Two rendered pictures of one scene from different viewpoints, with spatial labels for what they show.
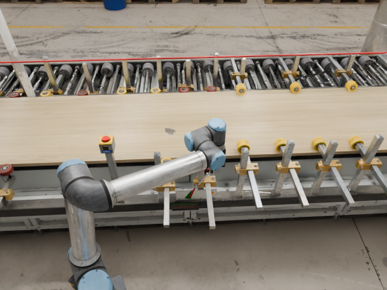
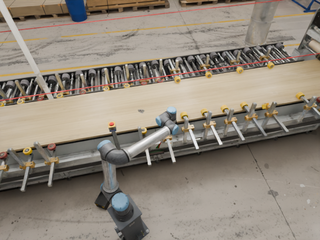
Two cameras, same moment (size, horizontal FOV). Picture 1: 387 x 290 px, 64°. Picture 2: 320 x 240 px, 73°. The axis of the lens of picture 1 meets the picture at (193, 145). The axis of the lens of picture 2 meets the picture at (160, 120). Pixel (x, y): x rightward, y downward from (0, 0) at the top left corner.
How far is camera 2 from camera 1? 0.56 m
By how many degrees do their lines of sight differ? 7
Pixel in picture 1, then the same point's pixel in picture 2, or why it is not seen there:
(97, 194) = (122, 156)
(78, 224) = (109, 172)
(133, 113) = (117, 102)
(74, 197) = (111, 159)
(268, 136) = (196, 107)
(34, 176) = (66, 147)
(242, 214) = (186, 151)
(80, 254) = (110, 186)
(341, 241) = (242, 158)
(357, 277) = (252, 175)
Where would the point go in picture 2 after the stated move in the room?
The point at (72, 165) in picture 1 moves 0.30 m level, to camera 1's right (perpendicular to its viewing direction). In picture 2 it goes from (105, 144) to (144, 138)
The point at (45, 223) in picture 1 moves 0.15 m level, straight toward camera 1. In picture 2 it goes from (73, 173) to (79, 179)
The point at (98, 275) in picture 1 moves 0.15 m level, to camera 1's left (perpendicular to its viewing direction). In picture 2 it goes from (121, 195) to (104, 198)
